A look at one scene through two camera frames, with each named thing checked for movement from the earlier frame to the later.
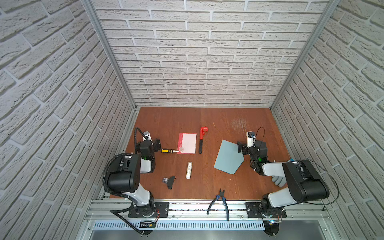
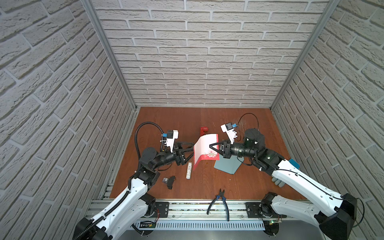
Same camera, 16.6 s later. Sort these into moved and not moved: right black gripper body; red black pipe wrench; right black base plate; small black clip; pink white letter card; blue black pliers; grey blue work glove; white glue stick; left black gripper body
Moved: left black gripper body; right black gripper body; pink white letter card
Not moved: blue black pliers; grey blue work glove; right black base plate; white glue stick; red black pipe wrench; small black clip
